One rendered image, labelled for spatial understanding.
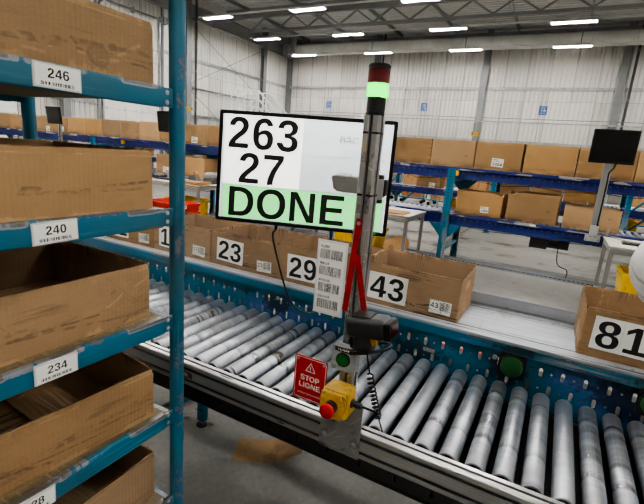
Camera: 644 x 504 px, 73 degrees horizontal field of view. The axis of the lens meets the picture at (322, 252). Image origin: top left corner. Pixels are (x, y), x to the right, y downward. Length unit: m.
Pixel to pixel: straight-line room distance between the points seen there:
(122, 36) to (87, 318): 0.44
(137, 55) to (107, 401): 0.57
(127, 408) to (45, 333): 0.22
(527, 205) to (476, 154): 0.95
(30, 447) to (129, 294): 0.26
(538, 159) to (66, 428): 5.77
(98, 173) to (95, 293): 0.19
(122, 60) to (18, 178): 0.24
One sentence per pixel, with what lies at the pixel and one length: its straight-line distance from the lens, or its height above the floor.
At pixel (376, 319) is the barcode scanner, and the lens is 1.04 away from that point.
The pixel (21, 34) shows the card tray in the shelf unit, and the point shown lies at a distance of 0.71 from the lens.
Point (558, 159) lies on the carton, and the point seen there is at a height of 1.57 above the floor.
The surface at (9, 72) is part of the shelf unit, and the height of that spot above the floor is 1.52.
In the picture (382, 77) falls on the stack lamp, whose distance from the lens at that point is 1.05.
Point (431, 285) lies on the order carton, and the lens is 1.66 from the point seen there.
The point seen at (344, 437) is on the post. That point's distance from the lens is 1.27.
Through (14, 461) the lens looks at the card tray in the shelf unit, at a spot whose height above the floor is 0.99.
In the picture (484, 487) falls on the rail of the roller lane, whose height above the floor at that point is 0.73.
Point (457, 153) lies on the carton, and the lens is 6.22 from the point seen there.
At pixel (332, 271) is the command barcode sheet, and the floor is 1.17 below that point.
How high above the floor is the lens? 1.46
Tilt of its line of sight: 13 degrees down
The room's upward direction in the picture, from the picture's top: 5 degrees clockwise
